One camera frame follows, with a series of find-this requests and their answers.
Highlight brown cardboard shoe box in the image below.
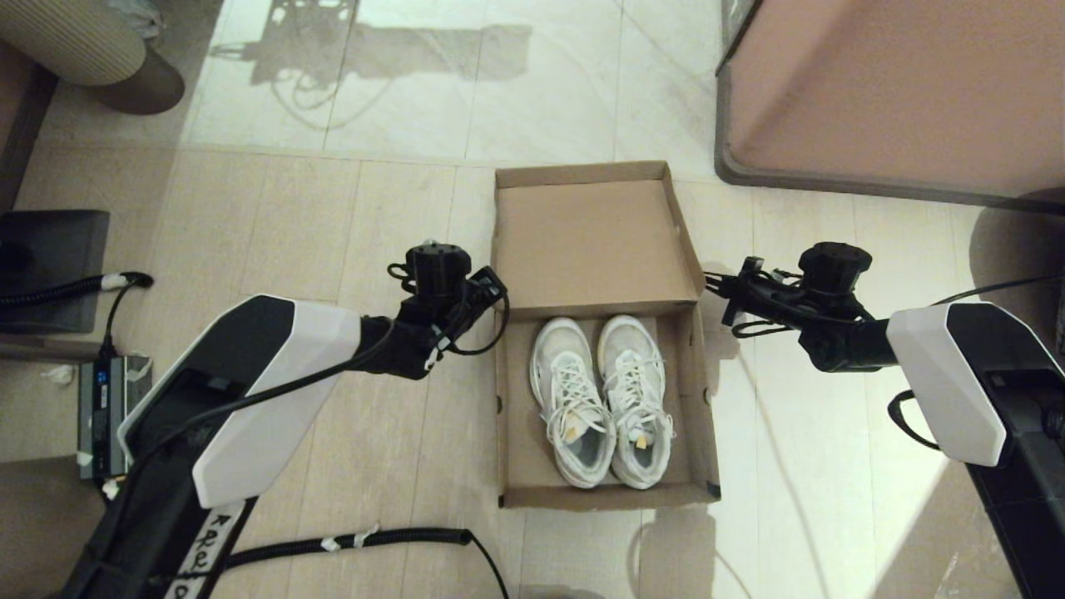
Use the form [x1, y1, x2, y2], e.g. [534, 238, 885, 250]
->
[491, 161, 722, 511]

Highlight white mesh sneaker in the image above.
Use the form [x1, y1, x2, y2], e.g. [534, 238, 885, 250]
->
[529, 316, 619, 490]
[597, 313, 677, 491]

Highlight grey power supply box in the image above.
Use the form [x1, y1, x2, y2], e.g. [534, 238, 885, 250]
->
[77, 354, 156, 480]

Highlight pink cabinet with grey base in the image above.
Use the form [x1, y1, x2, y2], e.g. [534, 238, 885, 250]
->
[712, 0, 1065, 218]

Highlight long black corrugated conduit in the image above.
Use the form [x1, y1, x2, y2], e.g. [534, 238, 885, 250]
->
[225, 527, 475, 572]

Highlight short black corrugated conduit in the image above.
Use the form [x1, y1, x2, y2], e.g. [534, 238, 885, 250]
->
[0, 271, 156, 311]

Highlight dark grey square block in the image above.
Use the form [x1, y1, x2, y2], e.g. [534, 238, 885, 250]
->
[0, 210, 111, 334]

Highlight grey crumpled cloth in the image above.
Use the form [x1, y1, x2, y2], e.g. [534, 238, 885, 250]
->
[106, 0, 164, 39]

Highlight ribbed beige round stool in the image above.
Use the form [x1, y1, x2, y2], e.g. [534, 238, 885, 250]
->
[0, 0, 186, 116]

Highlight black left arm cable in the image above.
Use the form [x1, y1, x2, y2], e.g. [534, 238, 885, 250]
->
[125, 291, 511, 492]

